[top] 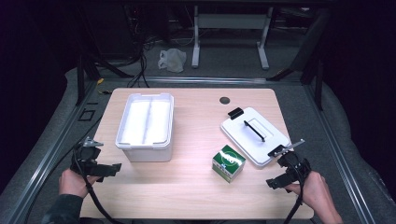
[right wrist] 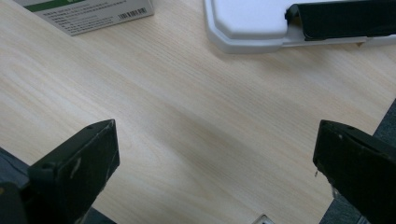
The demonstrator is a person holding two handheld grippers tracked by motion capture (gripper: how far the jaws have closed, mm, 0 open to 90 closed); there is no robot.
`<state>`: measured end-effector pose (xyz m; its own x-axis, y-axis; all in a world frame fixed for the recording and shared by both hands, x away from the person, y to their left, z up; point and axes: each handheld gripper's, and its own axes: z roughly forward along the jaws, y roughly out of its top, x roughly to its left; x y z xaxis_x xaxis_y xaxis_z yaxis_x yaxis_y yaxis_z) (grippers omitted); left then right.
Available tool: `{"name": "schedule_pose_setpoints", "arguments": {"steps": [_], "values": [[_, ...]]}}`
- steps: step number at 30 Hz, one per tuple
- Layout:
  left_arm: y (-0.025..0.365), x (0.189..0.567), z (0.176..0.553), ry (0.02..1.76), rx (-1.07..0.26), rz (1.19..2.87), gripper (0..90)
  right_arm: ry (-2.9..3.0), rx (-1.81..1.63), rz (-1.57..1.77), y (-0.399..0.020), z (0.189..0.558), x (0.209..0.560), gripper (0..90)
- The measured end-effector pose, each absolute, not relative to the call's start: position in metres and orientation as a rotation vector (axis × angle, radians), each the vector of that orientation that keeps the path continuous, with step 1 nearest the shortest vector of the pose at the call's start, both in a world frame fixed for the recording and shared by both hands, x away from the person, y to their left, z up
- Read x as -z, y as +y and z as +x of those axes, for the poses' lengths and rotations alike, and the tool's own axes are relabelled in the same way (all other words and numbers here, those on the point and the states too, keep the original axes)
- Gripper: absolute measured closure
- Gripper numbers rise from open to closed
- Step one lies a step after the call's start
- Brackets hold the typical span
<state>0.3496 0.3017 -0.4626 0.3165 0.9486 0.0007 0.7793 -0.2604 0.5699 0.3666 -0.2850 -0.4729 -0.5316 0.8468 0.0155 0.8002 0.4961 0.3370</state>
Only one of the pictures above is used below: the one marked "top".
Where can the black metal stand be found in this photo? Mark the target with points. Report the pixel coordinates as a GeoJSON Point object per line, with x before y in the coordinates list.
{"type": "Point", "coordinates": [311, 46]}
{"type": "Point", "coordinates": [84, 74]}

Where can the white plastic bag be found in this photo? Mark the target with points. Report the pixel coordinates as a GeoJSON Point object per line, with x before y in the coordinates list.
{"type": "Point", "coordinates": [172, 60]}

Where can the white plastic storage box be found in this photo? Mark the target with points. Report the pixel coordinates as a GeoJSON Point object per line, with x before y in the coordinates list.
{"type": "Point", "coordinates": [146, 124]}

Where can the person's right hand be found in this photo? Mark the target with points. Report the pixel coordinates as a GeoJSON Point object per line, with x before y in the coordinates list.
{"type": "Point", "coordinates": [314, 193]}

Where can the white metal desk frame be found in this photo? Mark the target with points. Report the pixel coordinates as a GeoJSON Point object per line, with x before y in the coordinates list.
{"type": "Point", "coordinates": [232, 21]}

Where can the person's left hand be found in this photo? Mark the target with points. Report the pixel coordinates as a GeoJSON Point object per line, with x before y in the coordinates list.
{"type": "Point", "coordinates": [73, 183]}

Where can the green cardboard box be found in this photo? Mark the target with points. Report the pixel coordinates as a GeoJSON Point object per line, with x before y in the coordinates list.
{"type": "Point", "coordinates": [229, 163]}

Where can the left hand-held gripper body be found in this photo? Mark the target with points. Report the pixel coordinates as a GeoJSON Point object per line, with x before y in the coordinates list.
{"type": "Point", "coordinates": [87, 155]}

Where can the aluminium floor rail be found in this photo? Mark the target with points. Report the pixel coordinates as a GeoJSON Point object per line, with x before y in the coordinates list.
{"type": "Point", "coordinates": [46, 155]}
{"type": "Point", "coordinates": [339, 149]}
{"type": "Point", "coordinates": [202, 80]}

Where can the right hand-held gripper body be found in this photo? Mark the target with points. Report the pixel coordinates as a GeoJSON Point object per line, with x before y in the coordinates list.
{"type": "Point", "coordinates": [294, 165]}

